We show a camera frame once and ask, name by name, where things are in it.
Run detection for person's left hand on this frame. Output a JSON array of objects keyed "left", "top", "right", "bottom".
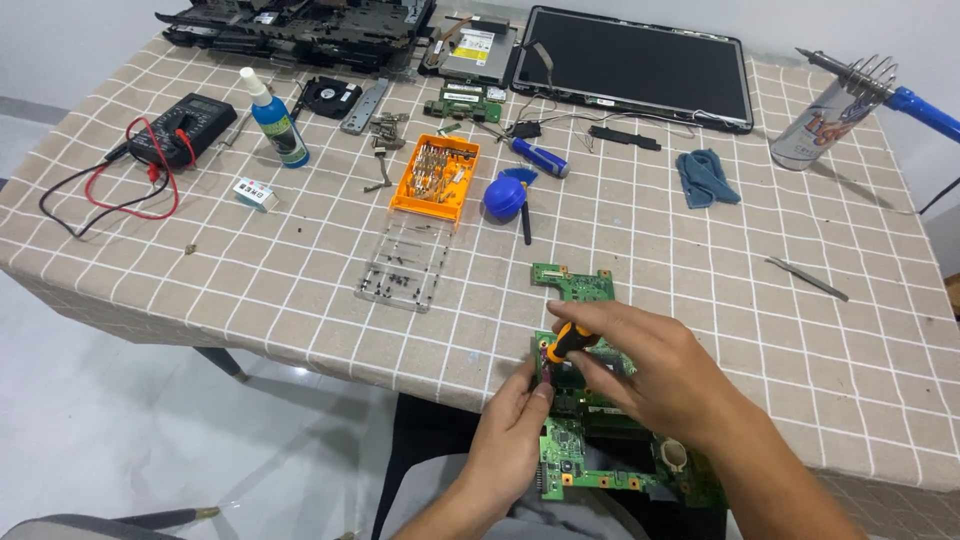
[{"left": 456, "top": 358, "right": 556, "bottom": 513}]

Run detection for person's right hand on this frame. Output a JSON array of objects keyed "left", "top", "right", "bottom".
[{"left": 546, "top": 299, "right": 753, "bottom": 453}]

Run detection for orange black precision screwdriver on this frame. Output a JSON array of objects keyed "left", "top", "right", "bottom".
[{"left": 545, "top": 322, "right": 603, "bottom": 366}]

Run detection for green laptop motherboard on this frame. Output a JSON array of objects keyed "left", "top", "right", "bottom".
[{"left": 530, "top": 262, "right": 730, "bottom": 513}]

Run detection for beige checked tablecloth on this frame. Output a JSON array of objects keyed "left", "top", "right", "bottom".
[{"left": 0, "top": 15, "right": 960, "bottom": 495}]

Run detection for silver metal tweezers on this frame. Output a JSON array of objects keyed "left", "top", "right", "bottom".
[{"left": 764, "top": 255, "right": 851, "bottom": 303}]

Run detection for blue cleaning cloth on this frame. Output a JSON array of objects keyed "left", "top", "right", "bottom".
[{"left": 675, "top": 147, "right": 743, "bottom": 210}]

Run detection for clear plastic lid with screws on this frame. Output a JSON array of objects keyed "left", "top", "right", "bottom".
[{"left": 354, "top": 213, "right": 456, "bottom": 315}]

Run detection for blue cleaning brush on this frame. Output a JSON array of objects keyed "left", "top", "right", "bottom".
[{"left": 498, "top": 165, "right": 540, "bottom": 247}]

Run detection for blue rubber dust blower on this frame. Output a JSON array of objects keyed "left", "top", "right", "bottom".
[{"left": 483, "top": 175, "right": 528, "bottom": 223}]

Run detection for black speaker strip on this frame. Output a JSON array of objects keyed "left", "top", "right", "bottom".
[{"left": 588, "top": 124, "right": 663, "bottom": 153}]

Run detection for orange screwdriver bit case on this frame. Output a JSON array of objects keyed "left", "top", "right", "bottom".
[{"left": 388, "top": 133, "right": 482, "bottom": 227}]

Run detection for silver drink can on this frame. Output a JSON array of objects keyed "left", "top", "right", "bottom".
[{"left": 769, "top": 75, "right": 888, "bottom": 173}]

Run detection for black table leg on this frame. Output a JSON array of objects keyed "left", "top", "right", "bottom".
[{"left": 192, "top": 345, "right": 250, "bottom": 384}]

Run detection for laptop screen panel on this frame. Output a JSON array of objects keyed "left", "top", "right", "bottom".
[{"left": 511, "top": 5, "right": 756, "bottom": 135}]

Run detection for small green circuit board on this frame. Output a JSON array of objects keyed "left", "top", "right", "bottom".
[{"left": 423, "top": 81, "right": 509, "bottom": 126}]

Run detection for pile of metal hinges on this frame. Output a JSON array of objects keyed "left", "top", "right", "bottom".
[{"left": 366, "top": 111, "right": 411, "bottom": 152}]

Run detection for small white box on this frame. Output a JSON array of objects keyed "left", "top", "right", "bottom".
[{"left": 231, "top": 177, "right": 279, "bottom": 214}]

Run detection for metal coil soldering stand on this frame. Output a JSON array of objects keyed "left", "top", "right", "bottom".
[{"left": 843, "top": 53, "right": 900, "bottom": 103}]

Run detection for silver optical disc drive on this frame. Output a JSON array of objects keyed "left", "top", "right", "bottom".
[{"left": 438, "top": 25, "right": 520, "bottom": 86}]

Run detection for blue spray bottle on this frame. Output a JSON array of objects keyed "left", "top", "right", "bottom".
[{"left": 239, "top": 66, "right": 311, "bottom": 170}]

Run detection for black cooling fan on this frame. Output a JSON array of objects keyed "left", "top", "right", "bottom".
[{"left": 291, "top": 75, "right": 364, "bottom": 122}]

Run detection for copper heat pipe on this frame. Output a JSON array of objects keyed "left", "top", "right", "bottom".
[{"left": 418, "top": 15, "right": 475, "bottom": 76}]

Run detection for grey chair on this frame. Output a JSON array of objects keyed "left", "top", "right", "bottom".
[{"left": 0, "top": 505, "right": 223, "bottom": 540}]

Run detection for red multimeter probe lead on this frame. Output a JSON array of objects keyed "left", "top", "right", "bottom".
[{"left": 84, "top": 116, "right": 198, "bottom": 221}]

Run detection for black digital multimeter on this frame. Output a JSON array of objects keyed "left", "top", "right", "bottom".
[{"left": 126, "top": 93, "right": 238, "bottom": 171}]

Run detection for black laptop chassis parts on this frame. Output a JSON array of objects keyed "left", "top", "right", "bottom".
[{"left": 154, "top": 0, "right": 438, "bottom": 76}]

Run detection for black multimeter probe lead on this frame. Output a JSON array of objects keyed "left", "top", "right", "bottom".
[{"left": 38, "top": 142, "right": 172, "bottom": 240}]

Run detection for blue handled screwdriver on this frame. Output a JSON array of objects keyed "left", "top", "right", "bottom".
[{"left": 495, "top": 127, "right": 571, "bottom": 180}]

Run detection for black power cable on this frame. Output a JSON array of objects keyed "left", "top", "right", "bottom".
[{"left": 918, "top": 175, "right": 960, "bottom": 216}]

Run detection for blue handled soldering iron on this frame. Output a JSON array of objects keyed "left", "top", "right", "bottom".
[{"left": 795, "top": 47, "right": 960, "bottom": 145}]

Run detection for silver metal bracket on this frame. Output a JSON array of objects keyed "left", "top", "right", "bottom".
[{"left": 340, "top": 76, "right": 390, "bottom": 137}]

